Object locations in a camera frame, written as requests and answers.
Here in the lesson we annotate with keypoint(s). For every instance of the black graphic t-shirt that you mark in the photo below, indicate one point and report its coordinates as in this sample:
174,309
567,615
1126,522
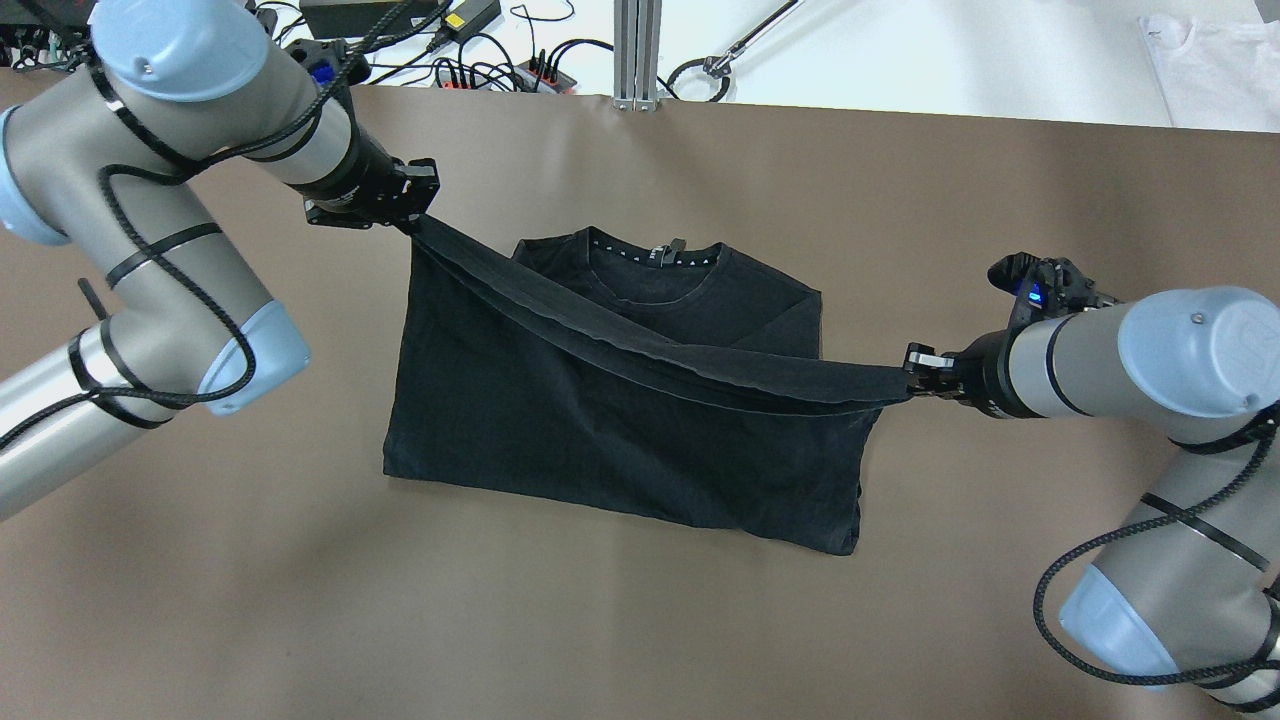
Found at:
682,386

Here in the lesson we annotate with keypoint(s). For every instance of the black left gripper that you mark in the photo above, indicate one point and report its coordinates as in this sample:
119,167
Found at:
362,182

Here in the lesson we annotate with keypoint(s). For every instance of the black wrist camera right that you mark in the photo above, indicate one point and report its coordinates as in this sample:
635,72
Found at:
1045,288

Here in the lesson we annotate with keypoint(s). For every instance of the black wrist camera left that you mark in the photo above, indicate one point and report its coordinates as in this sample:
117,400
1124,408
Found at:
328,58

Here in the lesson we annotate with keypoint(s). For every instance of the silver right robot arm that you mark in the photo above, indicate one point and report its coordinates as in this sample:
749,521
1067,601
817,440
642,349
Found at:
1184,590

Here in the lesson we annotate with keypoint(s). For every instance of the red black power strip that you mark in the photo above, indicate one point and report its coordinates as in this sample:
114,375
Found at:
531,77

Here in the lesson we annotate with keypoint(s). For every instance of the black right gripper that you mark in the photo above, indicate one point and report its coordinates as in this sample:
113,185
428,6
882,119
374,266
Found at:
984,367

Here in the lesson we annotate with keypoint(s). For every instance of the metal rod tool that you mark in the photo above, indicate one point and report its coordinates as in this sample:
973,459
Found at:
720,66

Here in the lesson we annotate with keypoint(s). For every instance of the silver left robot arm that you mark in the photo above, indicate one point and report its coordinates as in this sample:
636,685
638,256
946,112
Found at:
102,161

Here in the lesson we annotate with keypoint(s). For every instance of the black power adapter brick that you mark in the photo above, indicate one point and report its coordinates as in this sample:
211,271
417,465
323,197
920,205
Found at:
352,19

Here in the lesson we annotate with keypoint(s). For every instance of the aluminium frame post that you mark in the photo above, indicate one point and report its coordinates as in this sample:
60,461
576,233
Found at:
636,27

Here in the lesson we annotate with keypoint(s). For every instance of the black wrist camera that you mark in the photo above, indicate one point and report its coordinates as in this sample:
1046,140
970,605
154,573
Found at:
1045,288
328,58

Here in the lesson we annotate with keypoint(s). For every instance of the white cloth on side table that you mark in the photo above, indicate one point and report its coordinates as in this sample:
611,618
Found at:
1215,75

